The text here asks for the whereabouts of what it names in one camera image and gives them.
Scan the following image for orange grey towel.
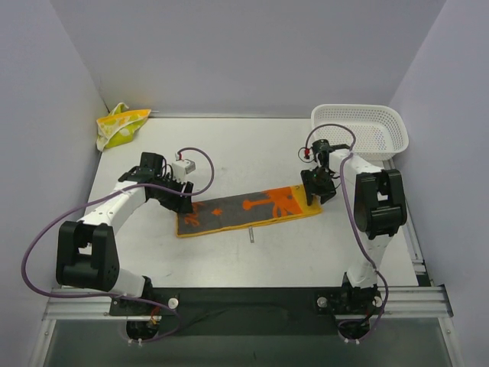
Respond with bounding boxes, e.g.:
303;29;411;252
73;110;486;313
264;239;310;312
176;185;322;238

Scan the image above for yellow green crumpled towel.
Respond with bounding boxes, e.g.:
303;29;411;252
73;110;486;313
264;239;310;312
96;102;151;152

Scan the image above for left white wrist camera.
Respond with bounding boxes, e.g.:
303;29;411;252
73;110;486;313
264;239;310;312
171;159;196;183

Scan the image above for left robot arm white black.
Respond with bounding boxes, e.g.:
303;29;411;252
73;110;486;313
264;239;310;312
56;152;196;315

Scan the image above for aluminium frame rail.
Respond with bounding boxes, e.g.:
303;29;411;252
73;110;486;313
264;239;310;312
43;287;453;321

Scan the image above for white plastic perforated basket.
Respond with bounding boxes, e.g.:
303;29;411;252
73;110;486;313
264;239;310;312
311;104;409;161

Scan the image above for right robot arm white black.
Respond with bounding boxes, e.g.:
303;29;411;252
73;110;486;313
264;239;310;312
299;139;407;313

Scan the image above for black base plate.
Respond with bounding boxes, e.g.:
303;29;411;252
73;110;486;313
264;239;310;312
120;287;382;340

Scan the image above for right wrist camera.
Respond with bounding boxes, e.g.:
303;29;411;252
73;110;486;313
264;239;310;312
311;139;332;165

